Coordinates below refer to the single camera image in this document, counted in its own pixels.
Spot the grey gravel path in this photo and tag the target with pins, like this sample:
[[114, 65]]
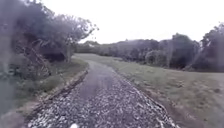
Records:
[[100, 100]]

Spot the row of trees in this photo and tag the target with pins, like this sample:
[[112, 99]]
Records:
[[173, 51]]

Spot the grass field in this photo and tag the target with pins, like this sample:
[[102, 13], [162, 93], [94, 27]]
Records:
[[173, 83]]

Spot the grass verge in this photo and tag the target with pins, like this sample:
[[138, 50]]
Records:
[[43, 81]]

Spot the robot's own part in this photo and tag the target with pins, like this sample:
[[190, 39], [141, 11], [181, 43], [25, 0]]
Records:
[[73, 126]]

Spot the dense trees and bushes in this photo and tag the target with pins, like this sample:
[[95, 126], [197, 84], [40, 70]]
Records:
[[33, 36]]

